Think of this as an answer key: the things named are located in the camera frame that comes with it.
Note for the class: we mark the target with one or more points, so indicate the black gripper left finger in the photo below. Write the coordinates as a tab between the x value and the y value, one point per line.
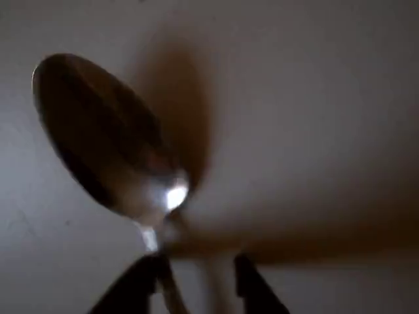
131	288

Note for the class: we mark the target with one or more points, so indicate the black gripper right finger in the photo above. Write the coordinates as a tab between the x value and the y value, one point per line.
255	291

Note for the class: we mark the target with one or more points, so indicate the silver metal spoon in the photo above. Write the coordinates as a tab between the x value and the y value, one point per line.
98	131

